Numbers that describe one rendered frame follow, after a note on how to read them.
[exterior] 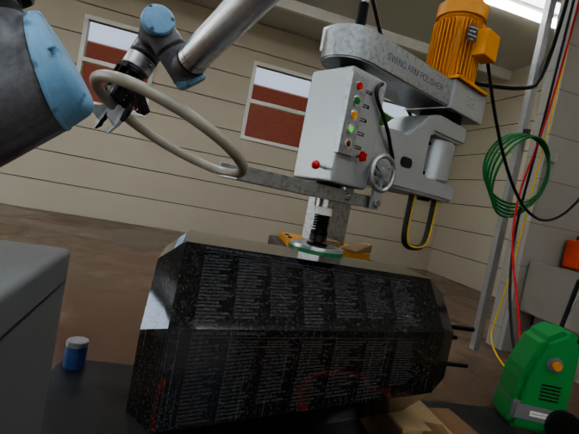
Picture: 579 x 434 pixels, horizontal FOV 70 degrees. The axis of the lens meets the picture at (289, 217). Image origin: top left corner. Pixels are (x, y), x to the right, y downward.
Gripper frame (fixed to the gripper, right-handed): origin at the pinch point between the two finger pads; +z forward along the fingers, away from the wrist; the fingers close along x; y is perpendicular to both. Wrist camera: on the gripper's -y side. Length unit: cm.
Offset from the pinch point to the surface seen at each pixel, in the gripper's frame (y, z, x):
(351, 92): -30, -52, 55
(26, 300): 46, 37, 56
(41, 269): 42, 33, 52
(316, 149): -43, -33, 48
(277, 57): -506, -363, -299
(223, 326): -30, 37, 53
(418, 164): -78, -56, 79
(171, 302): -24, 38, 36
